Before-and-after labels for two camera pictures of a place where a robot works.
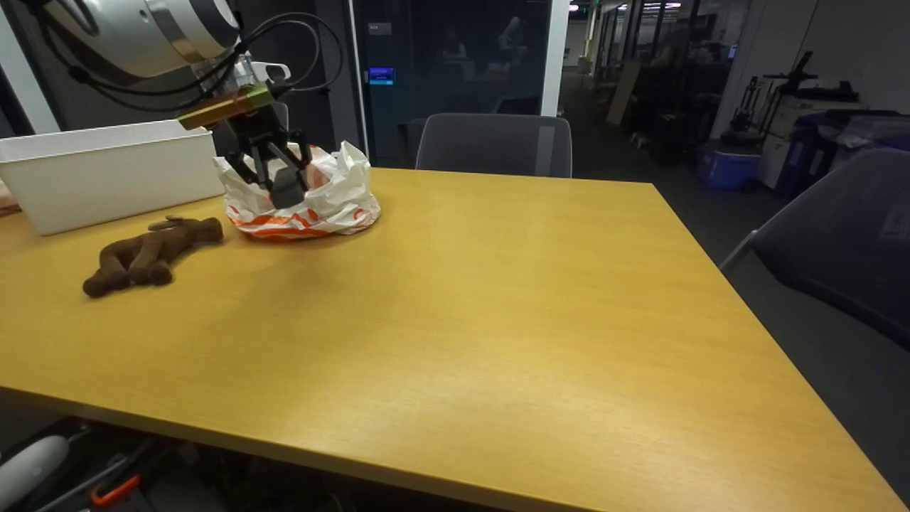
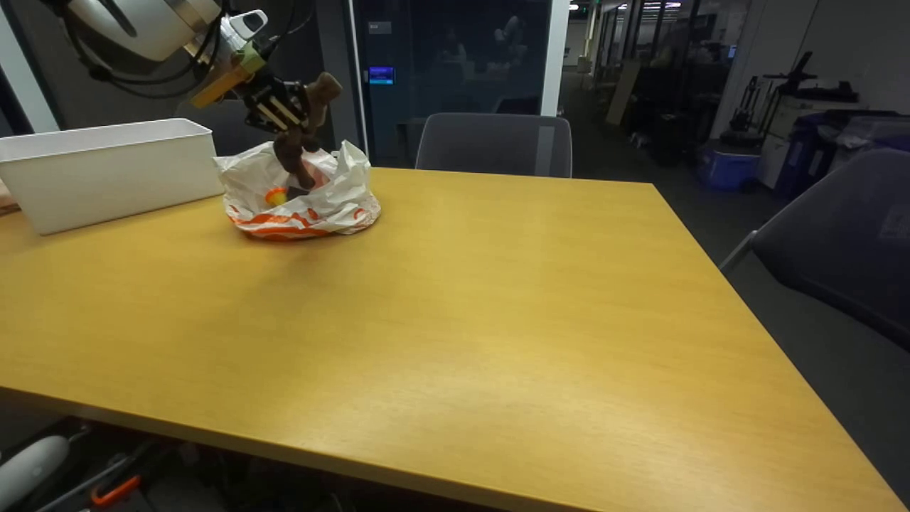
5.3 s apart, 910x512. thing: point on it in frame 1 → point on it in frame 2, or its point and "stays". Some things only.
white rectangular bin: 106,170 stays
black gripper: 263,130 → 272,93
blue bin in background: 735,170 stays
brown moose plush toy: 149,256 → 298,142
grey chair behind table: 497,142 stays
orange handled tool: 115,493 stays
